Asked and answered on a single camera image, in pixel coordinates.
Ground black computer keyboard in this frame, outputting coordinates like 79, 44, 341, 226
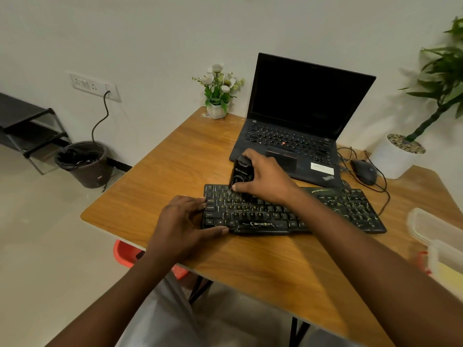
201, 183, 388, 237

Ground person's right forearm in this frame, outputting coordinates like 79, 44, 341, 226
283, 186, 463, 347

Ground black laptop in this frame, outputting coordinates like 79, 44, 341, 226
229, 53, 377, 188

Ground person's right hand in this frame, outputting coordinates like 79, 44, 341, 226
231, 148, 301, 207

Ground plastic container with yellow contents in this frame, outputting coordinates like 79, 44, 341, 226
427, 240, 463, 303

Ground clear plastic container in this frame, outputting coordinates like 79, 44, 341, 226
406, 207, 463, 251

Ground green plant in white pot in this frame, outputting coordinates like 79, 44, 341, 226
370, 16, 463, 180

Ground red plastic stool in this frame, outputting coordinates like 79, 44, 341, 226
113, 239, 190, 281

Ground person's left hand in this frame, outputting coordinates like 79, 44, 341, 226
146, 195, 230, 266

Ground dark waste bin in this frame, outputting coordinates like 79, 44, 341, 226
54, 141, 115, 190

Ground person's left forearm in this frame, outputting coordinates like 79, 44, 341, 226
45, 247, 189, 347

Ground white wall socket panel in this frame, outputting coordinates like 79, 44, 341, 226
69, 71, 122, 104

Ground white flowers in white pot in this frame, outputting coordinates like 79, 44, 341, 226
192, 63, 246, 120

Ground black table legs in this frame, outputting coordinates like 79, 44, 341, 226
187, 276, 312, 347

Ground black shelf rack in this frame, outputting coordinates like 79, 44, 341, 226
0, 92, 71, 175

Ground black computer mouse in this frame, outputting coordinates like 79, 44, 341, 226
350, 159, 378, 186

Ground black handheld blower device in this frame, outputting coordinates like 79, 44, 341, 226
229, 156, 254, 194

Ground black mouse cable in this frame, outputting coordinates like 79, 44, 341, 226
336, 146, 391, 217

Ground black power cable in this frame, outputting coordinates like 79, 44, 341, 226
91, 91, 111, 146

